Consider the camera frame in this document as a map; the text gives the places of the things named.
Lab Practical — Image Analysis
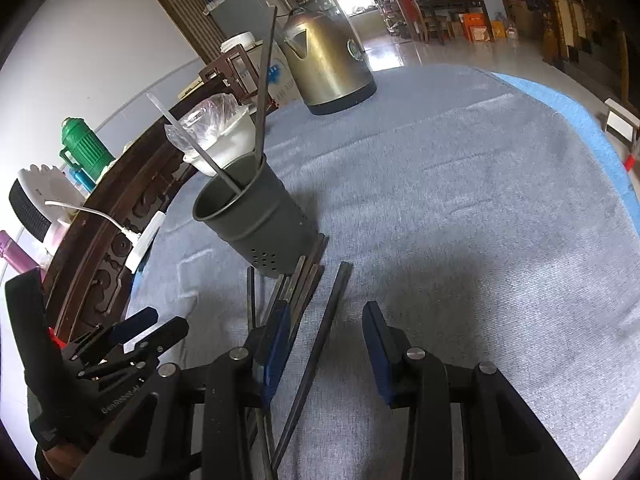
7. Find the bunch of dark chopsticks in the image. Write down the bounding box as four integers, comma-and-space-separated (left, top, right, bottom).
245, 235, 328, 480

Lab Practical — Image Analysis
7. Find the green thermos jug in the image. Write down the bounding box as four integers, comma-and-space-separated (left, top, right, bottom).
59, 117, 117, 183

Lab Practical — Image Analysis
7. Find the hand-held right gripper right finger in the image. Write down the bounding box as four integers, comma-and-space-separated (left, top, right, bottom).
362, 301, 581, 480

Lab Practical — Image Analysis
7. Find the grey-blue tablecloth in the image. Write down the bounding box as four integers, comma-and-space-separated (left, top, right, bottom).
125, 65, 636, 480

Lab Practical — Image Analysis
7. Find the brown wooden door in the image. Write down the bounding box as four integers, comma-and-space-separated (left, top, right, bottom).
141, 0, 226, 66

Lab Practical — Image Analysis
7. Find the grey refrigerator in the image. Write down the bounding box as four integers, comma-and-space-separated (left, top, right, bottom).
205, 0, 301, 61

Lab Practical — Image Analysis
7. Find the white power strip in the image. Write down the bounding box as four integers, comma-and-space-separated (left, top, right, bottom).
124, 210, 167, 273

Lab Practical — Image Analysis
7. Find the golden electric kettle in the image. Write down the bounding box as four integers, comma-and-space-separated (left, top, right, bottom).
275, 7, 378, 117

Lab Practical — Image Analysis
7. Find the white stool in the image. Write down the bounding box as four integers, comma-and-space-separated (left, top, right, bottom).
600, 97, 640, 146

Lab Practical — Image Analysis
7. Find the dark carved wooden bench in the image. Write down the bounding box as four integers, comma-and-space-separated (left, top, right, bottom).
42, 100, 241, 341

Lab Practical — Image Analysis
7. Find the grey metal utensil holder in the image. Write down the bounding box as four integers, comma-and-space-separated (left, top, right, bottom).
192, 152, 321, 280

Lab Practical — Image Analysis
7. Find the dark wooden side table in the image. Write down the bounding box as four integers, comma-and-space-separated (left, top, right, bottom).
415, 0, 496, 43

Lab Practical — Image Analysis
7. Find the light-ended dark chopstick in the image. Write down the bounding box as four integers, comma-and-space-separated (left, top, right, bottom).
146, 92, 243, 196

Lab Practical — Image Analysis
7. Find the clear plastic bag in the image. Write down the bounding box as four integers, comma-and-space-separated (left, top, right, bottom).
164, 92, 241, 156

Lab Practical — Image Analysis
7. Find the pink bottle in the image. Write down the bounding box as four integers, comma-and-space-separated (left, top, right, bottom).
0, 230, 41, 281

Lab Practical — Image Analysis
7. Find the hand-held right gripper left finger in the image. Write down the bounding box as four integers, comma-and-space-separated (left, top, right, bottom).
70, 301, 293, 480

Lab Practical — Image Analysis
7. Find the white fan heater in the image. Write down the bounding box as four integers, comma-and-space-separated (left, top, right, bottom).
7, 164, 83, 246

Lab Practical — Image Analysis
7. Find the white bowl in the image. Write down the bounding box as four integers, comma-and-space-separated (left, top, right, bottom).
182, 107, 258, 177

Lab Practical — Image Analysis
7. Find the dark wooden chopstick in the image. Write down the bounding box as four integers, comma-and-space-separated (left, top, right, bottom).
272, 261, 351, 470

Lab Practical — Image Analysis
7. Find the white power cable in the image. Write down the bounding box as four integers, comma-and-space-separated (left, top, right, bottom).
44, 200, 141, 238

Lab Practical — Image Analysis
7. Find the white cardboard box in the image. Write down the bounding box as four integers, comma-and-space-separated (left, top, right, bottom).
265, 42, 302, 108

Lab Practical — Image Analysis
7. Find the person's left hand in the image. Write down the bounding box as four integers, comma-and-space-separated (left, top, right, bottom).
25, 372, 108, 453

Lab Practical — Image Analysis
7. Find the white pot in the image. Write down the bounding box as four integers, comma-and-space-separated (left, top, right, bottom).
220, 31, 258, 53

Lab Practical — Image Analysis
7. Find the light blue under cloth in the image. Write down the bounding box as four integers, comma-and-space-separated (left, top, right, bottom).
492, 72, 640, 221

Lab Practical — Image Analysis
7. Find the brown wooden chair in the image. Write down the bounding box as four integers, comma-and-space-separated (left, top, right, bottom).
199, 44, 273, 107

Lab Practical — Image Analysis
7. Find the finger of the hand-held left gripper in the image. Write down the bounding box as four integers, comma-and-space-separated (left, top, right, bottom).
62, 306, 160, 361
77, 316, 190, 378

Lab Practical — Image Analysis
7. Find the person's left forearm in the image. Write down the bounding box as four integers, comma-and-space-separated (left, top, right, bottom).
36, 447, 81, 480

